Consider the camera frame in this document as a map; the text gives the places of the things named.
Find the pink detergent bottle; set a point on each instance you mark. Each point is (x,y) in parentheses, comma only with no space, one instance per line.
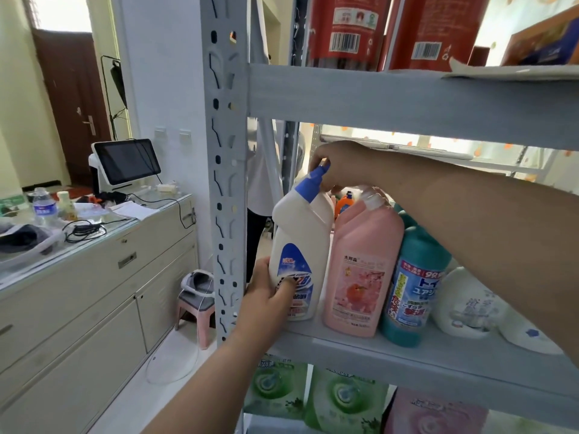
(362,271)

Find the white checkout terminal screen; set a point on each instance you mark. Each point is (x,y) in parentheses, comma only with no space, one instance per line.
(126,162)

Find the grey white device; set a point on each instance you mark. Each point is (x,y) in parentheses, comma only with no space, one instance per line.
(198,284)

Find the pink plastic stool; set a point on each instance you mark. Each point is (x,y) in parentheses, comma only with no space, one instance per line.
(197,314)

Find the clear water bottle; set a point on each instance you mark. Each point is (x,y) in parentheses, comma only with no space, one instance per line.
(44,207)

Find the red bottle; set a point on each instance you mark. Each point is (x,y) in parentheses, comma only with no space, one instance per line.
(348,27)
(429,27)

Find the small white box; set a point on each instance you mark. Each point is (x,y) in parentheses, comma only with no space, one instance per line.
(168,187)

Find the white round bottle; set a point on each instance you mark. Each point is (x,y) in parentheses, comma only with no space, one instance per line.
(527,334)
(468,307)

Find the white papers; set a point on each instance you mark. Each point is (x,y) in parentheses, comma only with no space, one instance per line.
(135,210)

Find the teal cleaner bottle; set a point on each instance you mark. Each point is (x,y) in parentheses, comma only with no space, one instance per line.
(414,289)

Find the cream cabinet counter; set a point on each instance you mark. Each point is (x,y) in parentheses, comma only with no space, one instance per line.
(90,302)

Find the brown door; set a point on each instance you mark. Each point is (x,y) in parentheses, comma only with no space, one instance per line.
(68,108)

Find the green refill pouch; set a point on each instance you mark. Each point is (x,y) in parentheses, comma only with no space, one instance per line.
(276,388)
(346,402)

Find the person's right hand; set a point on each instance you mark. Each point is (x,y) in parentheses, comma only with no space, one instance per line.
(350,164)

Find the person's right thumb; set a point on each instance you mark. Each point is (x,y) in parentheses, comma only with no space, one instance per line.
(332,185)

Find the black bag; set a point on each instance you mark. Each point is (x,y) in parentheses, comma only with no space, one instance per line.
(20,239)

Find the white cleaner bottle blue cap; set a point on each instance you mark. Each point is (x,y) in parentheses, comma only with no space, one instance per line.
(301,234)

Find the person's left hand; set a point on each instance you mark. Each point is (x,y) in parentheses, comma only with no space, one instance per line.
(264,302)

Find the white wall switch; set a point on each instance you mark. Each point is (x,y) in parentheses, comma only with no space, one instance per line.
(184,135)
(160,133)

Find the white paper sheet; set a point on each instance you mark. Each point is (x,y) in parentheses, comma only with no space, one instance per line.
(506,71)

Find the small orange bottle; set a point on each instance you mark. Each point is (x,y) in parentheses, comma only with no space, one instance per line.
(343,207)

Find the grey metal shelf rack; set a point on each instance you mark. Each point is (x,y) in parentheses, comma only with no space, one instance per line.
(362,99)

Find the person's right forearm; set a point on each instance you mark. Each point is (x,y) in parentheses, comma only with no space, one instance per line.
(488,239)

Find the small yellow bottle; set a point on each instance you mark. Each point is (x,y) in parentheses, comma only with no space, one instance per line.
(67,206)

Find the person's left forearm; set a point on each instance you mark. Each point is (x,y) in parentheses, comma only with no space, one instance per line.
(217,384)

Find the person's left thumb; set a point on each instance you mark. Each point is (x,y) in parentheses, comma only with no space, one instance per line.
(286,293)

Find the black light stand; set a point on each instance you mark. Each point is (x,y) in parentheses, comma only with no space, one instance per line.
(118,85)

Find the brown and blue box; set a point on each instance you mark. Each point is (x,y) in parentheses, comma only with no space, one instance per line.
(543,42)

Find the pink refill pouch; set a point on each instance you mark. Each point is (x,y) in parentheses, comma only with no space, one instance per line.
(434,413)

